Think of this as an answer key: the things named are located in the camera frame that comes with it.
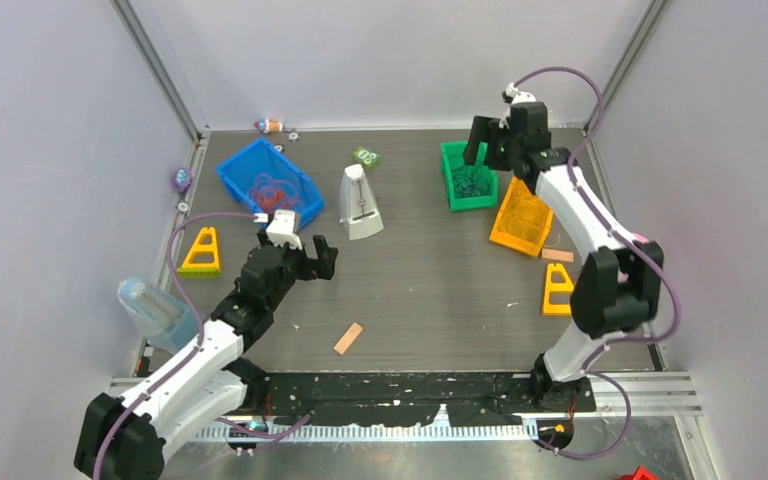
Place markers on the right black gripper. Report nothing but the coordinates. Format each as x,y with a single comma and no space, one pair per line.
482,128

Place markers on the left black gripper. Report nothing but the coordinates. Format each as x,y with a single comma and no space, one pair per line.
313,268

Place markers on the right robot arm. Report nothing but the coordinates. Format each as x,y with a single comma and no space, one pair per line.
619,285

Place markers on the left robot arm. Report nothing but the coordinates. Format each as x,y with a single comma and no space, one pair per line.
133,435

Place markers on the green plastic bin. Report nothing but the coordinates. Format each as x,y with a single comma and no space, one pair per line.
467,187

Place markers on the white metronome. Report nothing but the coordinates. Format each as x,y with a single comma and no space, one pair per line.
359,213

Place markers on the tan wooden stick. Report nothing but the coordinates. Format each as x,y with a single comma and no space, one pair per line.
348,338

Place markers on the orange plastic bin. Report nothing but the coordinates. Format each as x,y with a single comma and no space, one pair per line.
523,221

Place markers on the blue plastic bin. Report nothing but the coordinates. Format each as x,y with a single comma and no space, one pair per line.
263,179

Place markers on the green number tile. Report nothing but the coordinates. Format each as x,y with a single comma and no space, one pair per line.
367,158

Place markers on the left yellow triangle block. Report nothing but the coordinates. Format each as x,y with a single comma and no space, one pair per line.
202,258

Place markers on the yellow triangle block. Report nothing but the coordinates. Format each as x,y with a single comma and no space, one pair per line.
558,287
202,258

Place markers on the small grey gear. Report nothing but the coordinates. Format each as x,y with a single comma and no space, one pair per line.
293,136

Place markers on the tan block by bin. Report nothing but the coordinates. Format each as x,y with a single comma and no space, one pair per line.
555,255

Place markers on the small figurine toy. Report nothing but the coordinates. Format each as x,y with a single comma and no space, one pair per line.
268,126

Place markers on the blue transparent metronome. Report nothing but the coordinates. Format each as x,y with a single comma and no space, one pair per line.
164,321

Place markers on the purple small toy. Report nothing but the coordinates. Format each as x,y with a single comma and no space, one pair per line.
182,180

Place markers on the right yellow triangle block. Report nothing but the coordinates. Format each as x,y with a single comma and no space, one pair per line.
558,287

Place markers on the red object at corner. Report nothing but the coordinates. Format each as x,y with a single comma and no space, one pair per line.
640,473

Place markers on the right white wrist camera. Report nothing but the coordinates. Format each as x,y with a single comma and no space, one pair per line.
512,96

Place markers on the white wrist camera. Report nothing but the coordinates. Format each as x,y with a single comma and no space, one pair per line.
512,96
282,230

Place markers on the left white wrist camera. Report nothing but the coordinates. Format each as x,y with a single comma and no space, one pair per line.
282,230

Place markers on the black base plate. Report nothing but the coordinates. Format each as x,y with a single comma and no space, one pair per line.
405,399

